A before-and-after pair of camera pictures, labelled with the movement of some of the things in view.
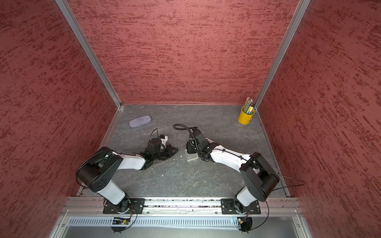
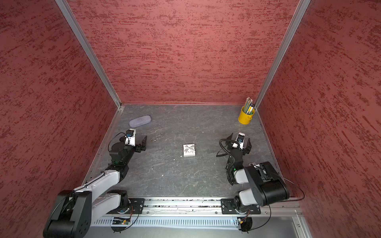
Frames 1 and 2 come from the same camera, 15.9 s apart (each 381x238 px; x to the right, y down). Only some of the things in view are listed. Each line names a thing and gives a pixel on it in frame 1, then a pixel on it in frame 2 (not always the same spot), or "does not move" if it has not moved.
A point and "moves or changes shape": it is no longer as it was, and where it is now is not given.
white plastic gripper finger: (163, 139) to (130, 136)
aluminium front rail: (284, 206) does not move
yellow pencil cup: (244, 118) does not move
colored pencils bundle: (248, 108) does not move
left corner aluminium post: (65, 7) does not move
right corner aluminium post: (302, 6) does not move
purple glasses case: (135, 122) does not move
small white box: (191, 156) moves or changes shape
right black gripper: (189, 148) to (248, 148)
